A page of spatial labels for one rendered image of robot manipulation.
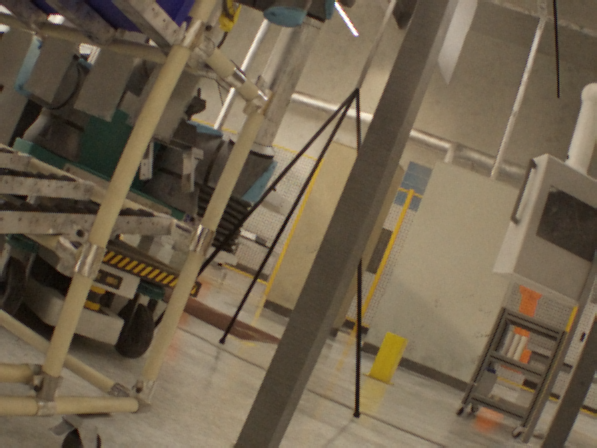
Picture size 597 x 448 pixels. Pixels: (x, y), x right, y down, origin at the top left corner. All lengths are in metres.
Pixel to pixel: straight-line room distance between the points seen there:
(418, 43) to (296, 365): 0.62
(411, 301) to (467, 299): 0.58
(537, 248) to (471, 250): 2.98
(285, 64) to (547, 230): 2.63
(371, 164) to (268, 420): 0.48
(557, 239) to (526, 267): 0.28
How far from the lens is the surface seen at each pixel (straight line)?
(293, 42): 2.21
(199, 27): 1.02
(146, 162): 1.59
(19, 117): 2.35
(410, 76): 1.33
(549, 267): 4.47
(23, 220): 0.96
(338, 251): 1.27
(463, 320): 7.29
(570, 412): 1.42
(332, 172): 7.95
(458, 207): 7.47
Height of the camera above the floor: 0.46
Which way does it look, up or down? 3 degrees up
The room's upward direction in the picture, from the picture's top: 23 degrees clockwise
